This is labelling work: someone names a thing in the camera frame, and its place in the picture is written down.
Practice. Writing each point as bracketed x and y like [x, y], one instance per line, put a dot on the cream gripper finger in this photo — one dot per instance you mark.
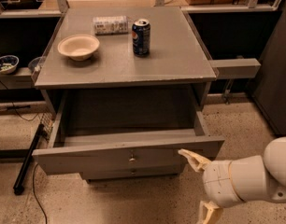
[198, 163]
[209, 213]

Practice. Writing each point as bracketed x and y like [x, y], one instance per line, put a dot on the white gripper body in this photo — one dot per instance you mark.
[218, 183]

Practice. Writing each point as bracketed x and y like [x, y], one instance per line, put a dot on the grey top drawer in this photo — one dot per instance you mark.
[116, 129]

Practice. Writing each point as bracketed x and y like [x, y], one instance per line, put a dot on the grey drawer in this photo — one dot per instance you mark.
[116, 129]
[134, 172]

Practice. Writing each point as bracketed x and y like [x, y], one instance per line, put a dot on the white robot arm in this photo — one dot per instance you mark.
[232, 182]

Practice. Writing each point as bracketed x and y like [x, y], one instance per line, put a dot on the grey bottom drawer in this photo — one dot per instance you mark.
[134, 172]

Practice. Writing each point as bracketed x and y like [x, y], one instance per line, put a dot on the grey drawer cabinet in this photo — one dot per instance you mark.
[176, 59]

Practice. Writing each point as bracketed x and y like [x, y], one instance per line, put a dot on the grey side shelf beam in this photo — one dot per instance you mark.
[236, 68]

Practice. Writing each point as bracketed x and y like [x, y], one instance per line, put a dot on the blue pepsi can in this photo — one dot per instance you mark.
[141, 37]

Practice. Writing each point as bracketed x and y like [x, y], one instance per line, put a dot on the silver can lying down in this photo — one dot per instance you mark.
[110, 25]

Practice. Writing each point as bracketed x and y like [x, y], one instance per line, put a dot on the white paper bowl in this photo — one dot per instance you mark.
[78, 47]

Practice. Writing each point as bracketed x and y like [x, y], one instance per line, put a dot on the black bar on floor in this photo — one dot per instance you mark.
[18, 186]

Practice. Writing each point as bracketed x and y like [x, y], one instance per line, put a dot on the small grey bowl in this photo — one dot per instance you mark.
[36, 64]

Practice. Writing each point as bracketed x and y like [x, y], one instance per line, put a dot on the grey left shelf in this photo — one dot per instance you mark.
[20, 79]

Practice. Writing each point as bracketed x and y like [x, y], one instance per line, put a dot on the blue patterned bowl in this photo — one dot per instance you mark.
[8, 64]

